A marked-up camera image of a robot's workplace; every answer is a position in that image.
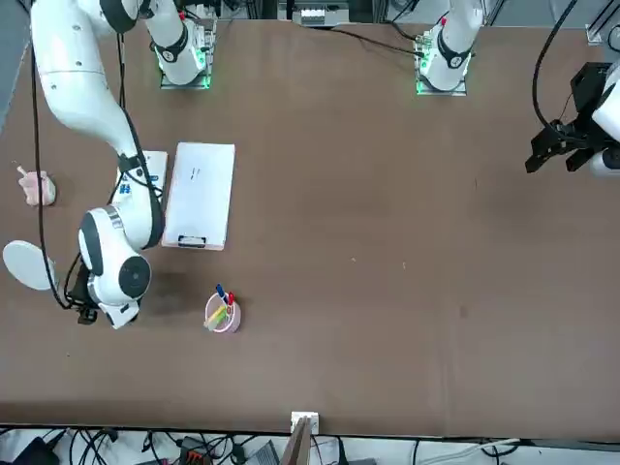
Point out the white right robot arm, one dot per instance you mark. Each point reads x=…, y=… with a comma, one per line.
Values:
x=72, y=97

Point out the aluminium frame profile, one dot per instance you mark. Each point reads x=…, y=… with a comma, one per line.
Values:
x=600, y=24

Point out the white foldable desk lamp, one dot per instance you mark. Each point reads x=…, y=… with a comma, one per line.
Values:
x=26, y=264

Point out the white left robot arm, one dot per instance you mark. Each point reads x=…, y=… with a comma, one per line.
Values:
x=453, y=48

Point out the white clipboard with black clip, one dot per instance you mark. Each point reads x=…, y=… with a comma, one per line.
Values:
x=198, y=194

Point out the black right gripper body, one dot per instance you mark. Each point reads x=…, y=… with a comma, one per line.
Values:
x=78, y=286

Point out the blue marker pen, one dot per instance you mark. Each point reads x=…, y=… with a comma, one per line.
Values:
x=220, y=292

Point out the red marker pen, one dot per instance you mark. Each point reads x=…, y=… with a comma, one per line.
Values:
x=230, y=298

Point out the aluminium upright post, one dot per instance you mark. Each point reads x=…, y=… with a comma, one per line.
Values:
x=304, y=421

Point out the pink pen holder cup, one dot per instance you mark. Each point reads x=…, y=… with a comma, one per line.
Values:
x=235, y=320

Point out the yellow-green highlighter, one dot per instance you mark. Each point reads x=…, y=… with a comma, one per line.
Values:
x=215, y=318

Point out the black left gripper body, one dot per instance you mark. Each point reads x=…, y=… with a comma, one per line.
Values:
x=586, y=92

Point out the white power strip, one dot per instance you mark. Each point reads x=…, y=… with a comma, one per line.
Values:
x=312, y=17

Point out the white and blue book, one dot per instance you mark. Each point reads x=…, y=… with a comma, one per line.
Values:
x=157, y=167

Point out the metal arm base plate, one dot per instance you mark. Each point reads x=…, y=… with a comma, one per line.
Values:
x=208, y=53
x=420, y=89

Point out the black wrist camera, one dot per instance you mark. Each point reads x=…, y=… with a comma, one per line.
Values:
x=87, y=316

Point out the pink plush toy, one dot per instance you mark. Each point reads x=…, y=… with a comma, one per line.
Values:
x=41, y=189

